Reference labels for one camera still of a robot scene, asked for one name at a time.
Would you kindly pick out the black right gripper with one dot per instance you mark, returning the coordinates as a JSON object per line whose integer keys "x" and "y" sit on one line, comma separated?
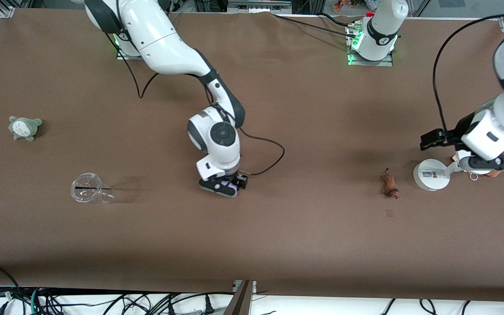
{"x": 239, "y": 180}

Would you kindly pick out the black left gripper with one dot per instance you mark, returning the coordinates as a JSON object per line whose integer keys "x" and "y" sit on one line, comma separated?
{"x": 455, "y": 133}

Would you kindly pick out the brown lion statue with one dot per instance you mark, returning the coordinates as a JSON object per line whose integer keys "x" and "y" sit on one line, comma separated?
{"x": 390, "y": 184}

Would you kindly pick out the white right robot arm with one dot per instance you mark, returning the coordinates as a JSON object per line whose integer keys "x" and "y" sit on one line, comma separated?
{"x": 160, "y": 39}

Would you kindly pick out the white round desk lamp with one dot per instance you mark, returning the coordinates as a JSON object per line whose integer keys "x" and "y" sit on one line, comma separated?
{"x": 430, "y": 175}

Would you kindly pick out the brown table cover sheet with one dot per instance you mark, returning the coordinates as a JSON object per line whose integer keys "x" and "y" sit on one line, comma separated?
{"x": 243, "y": 240}

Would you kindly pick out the black power plug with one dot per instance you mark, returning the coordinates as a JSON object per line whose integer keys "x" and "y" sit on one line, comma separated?
{"x": 208, "y": 306}

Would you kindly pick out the thin black straw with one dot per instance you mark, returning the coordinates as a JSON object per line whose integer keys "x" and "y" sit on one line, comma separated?
{"x": 92, "y": 188}

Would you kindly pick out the clear plastic cup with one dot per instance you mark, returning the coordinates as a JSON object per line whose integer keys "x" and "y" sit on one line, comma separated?
{"x": 86, "y": 192}

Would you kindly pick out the grey green plush toy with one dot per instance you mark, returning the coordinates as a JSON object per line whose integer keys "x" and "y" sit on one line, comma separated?
{"x": 24, "y": 128}

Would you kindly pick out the white metal bracket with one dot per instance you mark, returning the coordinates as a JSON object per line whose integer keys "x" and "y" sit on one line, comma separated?
{"x": 235, "y": 286}

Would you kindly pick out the brown wooden post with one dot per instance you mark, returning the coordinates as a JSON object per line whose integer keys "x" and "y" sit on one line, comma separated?
{"x": 239, "y": 302}

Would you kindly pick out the grey metal equipment rail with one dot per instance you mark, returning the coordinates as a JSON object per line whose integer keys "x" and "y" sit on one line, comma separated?
{"x": 258, "y": 5}

